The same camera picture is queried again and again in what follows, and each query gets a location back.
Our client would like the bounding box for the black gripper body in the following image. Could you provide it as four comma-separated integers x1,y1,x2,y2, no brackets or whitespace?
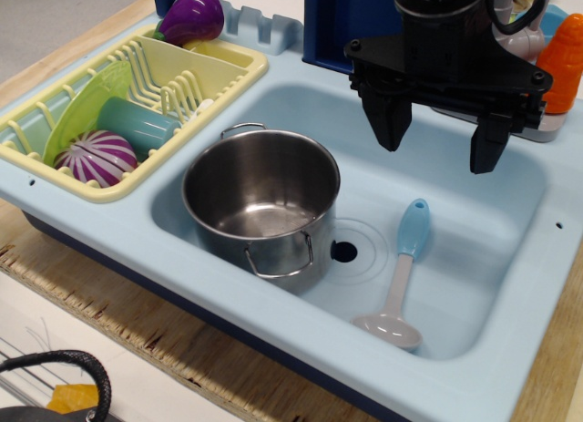
344,2,553,133

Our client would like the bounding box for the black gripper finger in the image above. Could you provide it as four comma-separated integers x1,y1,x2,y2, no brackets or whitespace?
358,85,412,152
470,114,513,174

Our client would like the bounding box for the light blue toy sink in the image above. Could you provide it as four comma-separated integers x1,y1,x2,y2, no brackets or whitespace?
1,9,582,421

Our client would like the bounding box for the orange toy carrot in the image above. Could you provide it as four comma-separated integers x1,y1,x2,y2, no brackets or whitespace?
537,14,582,115

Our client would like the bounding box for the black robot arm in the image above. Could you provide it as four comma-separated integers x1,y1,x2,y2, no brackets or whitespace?
344,0,553,174

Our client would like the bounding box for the wooden board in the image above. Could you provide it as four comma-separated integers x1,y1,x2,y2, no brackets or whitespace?
0,0,583,422

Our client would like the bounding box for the yellow tape piece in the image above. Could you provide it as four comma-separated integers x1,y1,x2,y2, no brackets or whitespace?
46,384,98,414

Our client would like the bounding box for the blue bowl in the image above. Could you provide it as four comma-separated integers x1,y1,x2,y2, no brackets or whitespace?
514,4,568,41

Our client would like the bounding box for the grey toy faucet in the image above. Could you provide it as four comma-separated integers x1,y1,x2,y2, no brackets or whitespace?
430,0,570,144

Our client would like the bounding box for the purple white striped toy onion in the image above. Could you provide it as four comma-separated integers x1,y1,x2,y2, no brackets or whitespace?
54,130,138,188

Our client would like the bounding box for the dark blue box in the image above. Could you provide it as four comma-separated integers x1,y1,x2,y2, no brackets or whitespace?
303,0,402,75

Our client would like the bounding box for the green toy plate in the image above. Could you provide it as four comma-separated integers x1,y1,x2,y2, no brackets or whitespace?
43,61,133,167

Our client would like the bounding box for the blue and white ladle spoon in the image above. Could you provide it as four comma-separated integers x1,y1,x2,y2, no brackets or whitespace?
351,199,430,352

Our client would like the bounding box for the purple toy eggplant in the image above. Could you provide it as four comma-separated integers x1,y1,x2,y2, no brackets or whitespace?
153,0,224,46

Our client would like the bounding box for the yellow dish rack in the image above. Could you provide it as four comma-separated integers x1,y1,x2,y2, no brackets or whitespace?
1,26,268,203

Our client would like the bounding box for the teal toy cup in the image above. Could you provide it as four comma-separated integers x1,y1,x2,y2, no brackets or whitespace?
97,97,181,161

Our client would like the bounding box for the black braided cable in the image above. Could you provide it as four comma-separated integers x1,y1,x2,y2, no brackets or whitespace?
0,350,113,422

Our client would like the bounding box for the stainless steel pot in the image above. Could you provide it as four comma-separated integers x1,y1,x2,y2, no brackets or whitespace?
181,122,341,293

